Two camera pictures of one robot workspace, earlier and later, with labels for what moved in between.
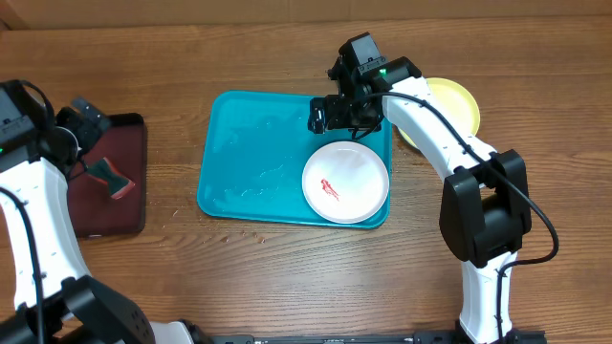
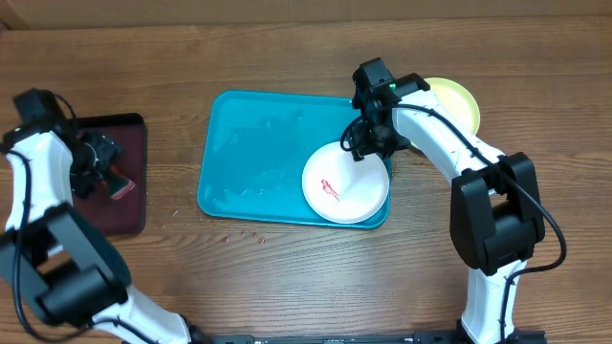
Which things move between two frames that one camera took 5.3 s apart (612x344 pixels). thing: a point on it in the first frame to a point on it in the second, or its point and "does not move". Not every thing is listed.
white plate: [345, 182] does not move
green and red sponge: [107, 174] does not move
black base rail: [406, 337] does not move
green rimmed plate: [456, 102] does not move
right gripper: [332, 109] to [360, 146]
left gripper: [68, 115] to [108, 148]
